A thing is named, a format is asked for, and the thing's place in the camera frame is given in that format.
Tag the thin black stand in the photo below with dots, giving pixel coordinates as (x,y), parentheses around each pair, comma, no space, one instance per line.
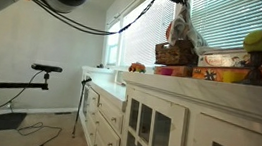
(79,107)

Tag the white Twister game box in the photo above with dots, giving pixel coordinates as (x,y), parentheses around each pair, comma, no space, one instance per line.
(219,60)

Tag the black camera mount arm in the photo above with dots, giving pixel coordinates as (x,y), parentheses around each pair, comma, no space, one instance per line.
(15,85)

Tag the low white drawer cabinet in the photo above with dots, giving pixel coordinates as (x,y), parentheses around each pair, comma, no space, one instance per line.
(106,113)

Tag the black stereo camera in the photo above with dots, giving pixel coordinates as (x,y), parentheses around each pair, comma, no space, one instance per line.
(47,68)

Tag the brown wicker basket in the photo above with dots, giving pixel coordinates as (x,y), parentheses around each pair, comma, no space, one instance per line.
(175,55)

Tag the yellow-green tennis ball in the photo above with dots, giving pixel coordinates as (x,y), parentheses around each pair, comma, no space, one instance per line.
(260,41)

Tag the brown flat game box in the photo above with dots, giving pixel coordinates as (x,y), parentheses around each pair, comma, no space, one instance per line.
(181,71)

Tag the orange toy car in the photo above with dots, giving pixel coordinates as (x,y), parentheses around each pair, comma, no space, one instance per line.
(137,67)

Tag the tall white glass-door cabinet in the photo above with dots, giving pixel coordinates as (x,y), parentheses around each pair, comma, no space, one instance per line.
(198,125)

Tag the narrow white window blinds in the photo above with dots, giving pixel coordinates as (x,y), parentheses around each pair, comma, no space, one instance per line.
(149,35)

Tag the dark metal candle holder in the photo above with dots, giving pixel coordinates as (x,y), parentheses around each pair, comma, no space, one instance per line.
(255,69)

